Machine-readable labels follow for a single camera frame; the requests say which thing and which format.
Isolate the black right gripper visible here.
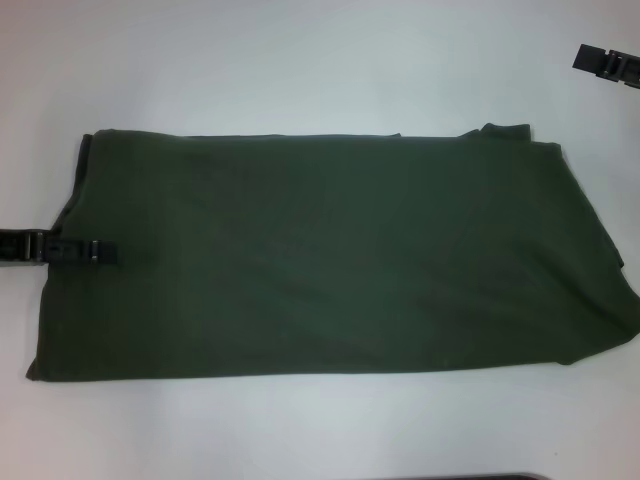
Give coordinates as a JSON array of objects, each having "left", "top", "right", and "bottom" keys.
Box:
[{"left": 570, "top": 42, "right": 640, "bottom": 91}]

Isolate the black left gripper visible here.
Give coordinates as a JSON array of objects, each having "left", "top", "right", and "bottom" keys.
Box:
[{"left": 0, "top": 227, "right": 119, "bottom": 267}]

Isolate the dark green FREE t-shirt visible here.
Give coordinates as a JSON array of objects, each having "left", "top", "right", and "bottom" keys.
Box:
[{"left": 22, "top": 120, "right": 640, "bottom": 385}]

